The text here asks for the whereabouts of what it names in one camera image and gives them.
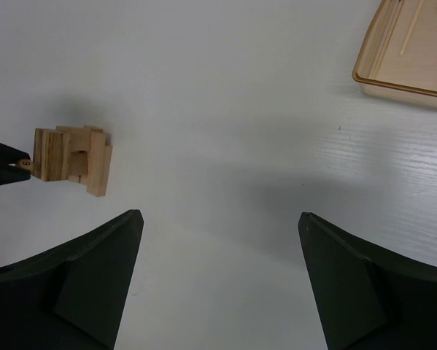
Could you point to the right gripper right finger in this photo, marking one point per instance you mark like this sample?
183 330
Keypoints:
368 297

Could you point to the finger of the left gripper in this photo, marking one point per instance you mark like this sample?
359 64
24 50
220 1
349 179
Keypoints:
10 155
11 174

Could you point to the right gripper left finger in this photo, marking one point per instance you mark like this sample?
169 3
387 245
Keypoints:
73 295

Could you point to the tiny wood peg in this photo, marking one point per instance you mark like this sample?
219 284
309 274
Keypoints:
25 164

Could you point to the grooved wood block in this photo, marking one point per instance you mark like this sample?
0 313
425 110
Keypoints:
52 149

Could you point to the small wood cube block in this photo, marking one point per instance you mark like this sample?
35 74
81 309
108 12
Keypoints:
78 167

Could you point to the long wood block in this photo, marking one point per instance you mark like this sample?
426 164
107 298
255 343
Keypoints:
99 160
79 138

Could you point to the clear amber plastic box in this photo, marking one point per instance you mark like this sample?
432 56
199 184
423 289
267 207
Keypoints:
398 56

